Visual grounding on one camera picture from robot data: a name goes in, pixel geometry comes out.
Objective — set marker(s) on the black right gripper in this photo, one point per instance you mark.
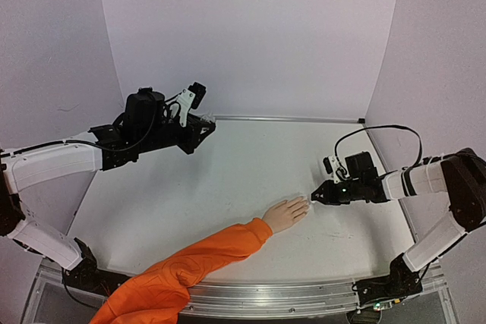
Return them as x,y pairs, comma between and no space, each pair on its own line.
333,193

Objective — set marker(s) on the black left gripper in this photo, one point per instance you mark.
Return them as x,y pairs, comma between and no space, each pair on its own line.
197,127

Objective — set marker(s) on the clear nail polish bottle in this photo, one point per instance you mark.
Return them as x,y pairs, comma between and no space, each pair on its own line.
208,116

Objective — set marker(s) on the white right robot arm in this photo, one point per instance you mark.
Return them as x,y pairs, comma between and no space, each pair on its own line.
454,183

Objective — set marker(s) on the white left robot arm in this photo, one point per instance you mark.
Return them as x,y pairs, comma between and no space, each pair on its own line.
24,169

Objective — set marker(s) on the orange sleeved forearm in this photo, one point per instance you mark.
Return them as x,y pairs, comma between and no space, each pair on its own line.
160,293

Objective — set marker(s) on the mannequin hand with long nails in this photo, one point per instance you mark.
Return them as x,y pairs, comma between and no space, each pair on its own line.
286,214

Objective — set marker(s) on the aluminium back edge strip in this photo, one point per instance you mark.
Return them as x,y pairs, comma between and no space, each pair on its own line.
288,119

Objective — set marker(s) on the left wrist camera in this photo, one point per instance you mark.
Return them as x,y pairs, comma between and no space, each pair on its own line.
188,99

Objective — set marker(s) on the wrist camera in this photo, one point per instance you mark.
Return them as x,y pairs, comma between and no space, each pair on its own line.
335,169
188,99

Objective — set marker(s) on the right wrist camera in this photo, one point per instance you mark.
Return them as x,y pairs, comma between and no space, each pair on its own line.
335,169

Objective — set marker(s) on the aluminium table front rail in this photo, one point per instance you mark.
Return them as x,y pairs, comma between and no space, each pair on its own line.
317,302

